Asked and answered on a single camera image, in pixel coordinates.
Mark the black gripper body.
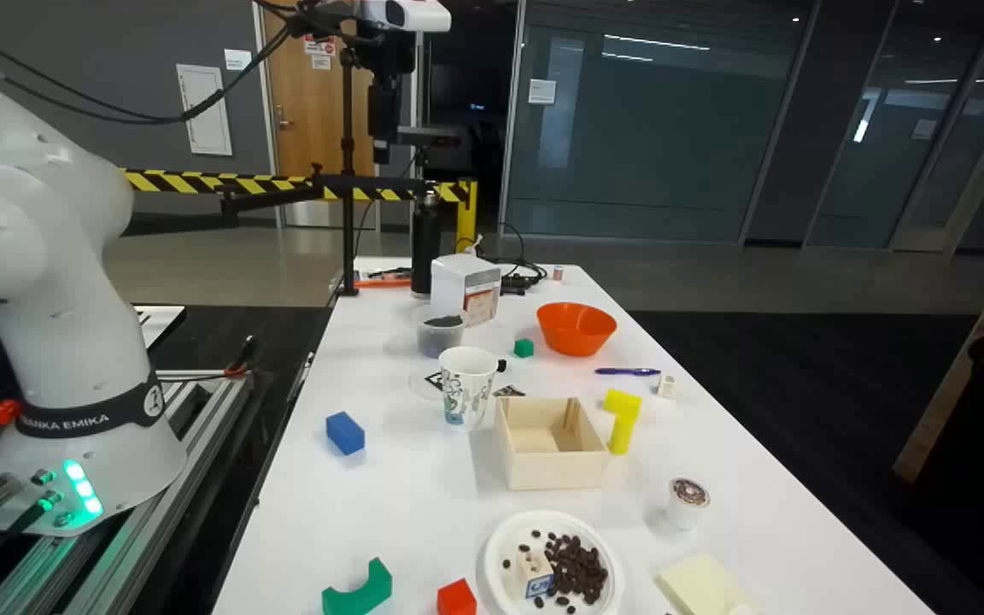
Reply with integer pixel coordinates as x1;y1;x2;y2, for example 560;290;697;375
347;28;417;117

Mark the red white door sign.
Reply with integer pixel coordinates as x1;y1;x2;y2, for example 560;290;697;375
302;32;339;76

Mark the wooden door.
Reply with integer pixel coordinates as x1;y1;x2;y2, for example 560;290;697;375
261;4;378;231

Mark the black cylinder bottle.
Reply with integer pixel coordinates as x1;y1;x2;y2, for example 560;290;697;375
411;185;443;297

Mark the white cardboard box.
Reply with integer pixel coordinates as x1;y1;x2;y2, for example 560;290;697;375
426;253;505;332

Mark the yellow black striped barrier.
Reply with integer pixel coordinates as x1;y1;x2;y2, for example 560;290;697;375
122;168;479;212

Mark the clear plastic container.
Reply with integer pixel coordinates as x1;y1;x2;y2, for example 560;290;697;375
413;310;470;358

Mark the orange plastic bowl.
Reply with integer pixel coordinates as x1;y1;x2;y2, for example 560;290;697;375
533;297;623;358

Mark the patterned paper cup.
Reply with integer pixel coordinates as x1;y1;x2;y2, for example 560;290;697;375
435;346;501;436

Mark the red black screwdriver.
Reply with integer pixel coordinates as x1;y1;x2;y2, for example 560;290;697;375
220;332;261;382

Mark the blue rectangular block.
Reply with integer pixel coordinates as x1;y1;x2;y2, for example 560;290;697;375
320;412;369;458

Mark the blue pen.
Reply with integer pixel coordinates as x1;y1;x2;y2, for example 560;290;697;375
590;364;664;380

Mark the yellow rectangular block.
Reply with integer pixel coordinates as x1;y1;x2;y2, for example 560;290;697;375
598;387;645;416

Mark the open wooden box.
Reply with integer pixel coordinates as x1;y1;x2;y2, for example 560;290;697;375
495;393;611;497

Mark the yellow cylinder block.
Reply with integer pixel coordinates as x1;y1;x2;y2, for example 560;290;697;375
607;406;638;458

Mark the paper plate with coffee beans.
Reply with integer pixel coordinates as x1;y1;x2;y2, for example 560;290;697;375
479;507;628;615

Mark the green arch block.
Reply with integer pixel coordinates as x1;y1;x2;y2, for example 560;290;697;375
318;555;396;615

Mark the red block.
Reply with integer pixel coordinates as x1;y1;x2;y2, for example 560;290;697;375
435;573;482;615

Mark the pale yellow sponge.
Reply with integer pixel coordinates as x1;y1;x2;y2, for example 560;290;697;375
652;551;759;615

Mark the slanted wooden beam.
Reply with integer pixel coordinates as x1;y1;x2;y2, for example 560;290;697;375
892;220;984;488

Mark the black camera tripod pole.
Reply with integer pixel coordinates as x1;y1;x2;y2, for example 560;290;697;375
329;32;369;301

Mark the orange handled tool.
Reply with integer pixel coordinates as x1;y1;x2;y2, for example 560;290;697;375
357;270;417;293

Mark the white paper wall sign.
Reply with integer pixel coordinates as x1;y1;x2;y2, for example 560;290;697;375
173;63;238;162

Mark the black cable bundle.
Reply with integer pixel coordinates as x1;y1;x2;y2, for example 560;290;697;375
498;260;547;293

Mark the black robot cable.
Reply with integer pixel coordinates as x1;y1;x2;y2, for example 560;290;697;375
0;14;298;129

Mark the aluminium mounting rail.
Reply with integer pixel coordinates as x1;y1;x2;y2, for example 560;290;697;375
0;371;258;615

